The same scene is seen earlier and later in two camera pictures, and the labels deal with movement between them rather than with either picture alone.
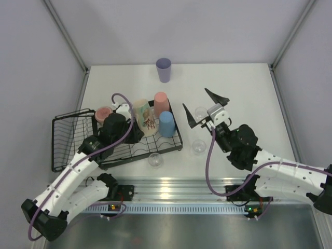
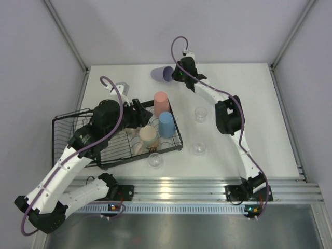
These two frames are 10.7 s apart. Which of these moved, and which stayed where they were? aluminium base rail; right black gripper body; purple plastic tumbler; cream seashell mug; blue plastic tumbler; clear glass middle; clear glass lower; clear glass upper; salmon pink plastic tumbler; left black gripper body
Moved: purple plastic tumbler; left black gripper body; right black gripper body; cream seashell mug
Stayed: aluminium base rail; blue plastic tumbler; clear glass lower; clear glass upper; clear glass middle; salmon pink plastic tumbler
